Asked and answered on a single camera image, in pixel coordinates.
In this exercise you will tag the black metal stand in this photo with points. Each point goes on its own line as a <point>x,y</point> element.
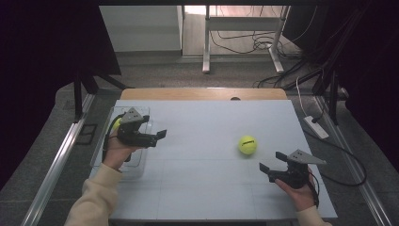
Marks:
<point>77,97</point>
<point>334,100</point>

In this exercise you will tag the white cabinet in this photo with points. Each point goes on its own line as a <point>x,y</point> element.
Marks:
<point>141,28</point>

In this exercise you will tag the aluminium floor rail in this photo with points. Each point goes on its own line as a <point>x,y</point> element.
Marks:
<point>354,163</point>
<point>56,166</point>

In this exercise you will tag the clear plastic container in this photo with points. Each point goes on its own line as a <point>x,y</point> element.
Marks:
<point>141,160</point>

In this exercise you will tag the dark curtain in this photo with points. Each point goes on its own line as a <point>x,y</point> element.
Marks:
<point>31,62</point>
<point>376,78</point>

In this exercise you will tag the white metal desk frame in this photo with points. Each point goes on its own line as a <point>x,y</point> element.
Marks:
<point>206,47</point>

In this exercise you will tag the person's left hand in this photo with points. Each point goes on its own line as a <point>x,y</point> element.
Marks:
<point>116,153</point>

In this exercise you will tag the black flat floor plate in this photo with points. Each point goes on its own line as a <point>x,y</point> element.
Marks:
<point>86,134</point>

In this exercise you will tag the yellow tennis ball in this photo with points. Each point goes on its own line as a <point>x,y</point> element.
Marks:
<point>116,124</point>
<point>247,144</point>

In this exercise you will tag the wooden table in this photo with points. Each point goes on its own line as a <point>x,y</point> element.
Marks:
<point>188,94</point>

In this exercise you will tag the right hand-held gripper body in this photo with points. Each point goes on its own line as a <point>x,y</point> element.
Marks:
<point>295,177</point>

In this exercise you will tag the person's right hand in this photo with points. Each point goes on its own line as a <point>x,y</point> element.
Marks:
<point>301,197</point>

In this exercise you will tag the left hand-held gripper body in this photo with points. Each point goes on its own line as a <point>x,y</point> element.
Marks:
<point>131,135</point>

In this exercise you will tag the white power strip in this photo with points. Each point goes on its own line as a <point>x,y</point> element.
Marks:
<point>316,128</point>

